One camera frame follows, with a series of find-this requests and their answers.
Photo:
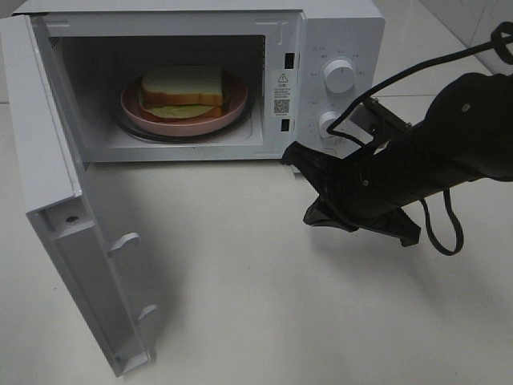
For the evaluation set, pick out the white power knob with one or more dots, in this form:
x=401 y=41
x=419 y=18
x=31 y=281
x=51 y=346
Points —
x=339 y=76

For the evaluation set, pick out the pink round plate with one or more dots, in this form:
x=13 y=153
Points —
x=234 y=88

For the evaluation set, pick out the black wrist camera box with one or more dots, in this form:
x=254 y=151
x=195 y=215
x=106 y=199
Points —
x=375 y=124

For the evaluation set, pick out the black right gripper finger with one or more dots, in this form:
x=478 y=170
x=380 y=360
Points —
x=309 y=162
x=394 y=224

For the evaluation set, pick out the white microwave oven body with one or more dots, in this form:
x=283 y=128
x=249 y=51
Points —
x=279 y=48

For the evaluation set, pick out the white microwave door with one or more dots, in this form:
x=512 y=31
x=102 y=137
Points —
x=60 y=204

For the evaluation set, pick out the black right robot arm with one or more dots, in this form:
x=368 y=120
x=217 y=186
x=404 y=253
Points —
x=466 y=135

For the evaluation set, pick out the white bread sandwich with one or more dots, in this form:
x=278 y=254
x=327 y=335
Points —
x=182 y=92

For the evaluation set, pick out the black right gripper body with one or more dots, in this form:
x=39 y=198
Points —
x=343 y=190

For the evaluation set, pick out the white timer knob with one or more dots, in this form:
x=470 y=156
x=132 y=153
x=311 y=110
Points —
x=324 y=122

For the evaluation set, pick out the glass microwave turntable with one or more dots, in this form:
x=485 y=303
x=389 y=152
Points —
x=242 y=124

